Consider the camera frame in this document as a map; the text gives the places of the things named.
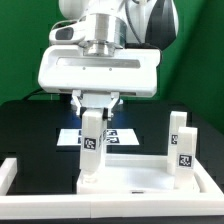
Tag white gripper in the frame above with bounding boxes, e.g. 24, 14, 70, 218
38, 45, 161, 120

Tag white desk tabletop tray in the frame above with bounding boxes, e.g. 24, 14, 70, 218
76, 154, 177, 194

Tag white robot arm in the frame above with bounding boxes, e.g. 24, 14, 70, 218
38, 0, 179, 119

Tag fiducial marker base plate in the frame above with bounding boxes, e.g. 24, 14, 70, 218
57, 129, 139, 146

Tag black cables on table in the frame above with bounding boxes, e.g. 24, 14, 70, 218
21, 88, 44, 102

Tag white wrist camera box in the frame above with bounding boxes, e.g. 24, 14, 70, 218
49, 23, 85, 45

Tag white U-shaped obstacle frame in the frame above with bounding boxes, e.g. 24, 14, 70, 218
0, 158, 224, 220

